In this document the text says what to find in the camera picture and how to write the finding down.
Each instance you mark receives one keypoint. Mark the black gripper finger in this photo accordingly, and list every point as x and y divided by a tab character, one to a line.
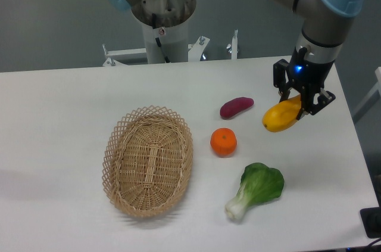
312	102
280	79

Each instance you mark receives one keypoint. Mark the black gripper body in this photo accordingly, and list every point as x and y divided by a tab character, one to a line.
306	75

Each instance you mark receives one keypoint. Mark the yellow mango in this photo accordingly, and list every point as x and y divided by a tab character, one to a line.
282	115

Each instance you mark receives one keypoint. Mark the purple sweet potato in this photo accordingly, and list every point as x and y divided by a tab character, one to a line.
235	106

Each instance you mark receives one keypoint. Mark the orange tangerine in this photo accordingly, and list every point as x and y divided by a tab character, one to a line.
223	142

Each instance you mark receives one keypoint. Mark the green bok choy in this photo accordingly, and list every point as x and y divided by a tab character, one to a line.
259	184

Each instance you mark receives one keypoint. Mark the black device at edge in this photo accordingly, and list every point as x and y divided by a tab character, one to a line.
371	221

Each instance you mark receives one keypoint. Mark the oval wicker basket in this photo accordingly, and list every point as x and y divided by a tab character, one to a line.
148	161

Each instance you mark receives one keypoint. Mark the white frame at right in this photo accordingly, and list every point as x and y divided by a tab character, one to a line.
369	100

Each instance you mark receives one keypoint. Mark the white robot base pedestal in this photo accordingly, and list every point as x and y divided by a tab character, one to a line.
165	28

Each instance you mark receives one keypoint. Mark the white metal mounting frame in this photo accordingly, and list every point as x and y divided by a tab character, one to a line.
196	52

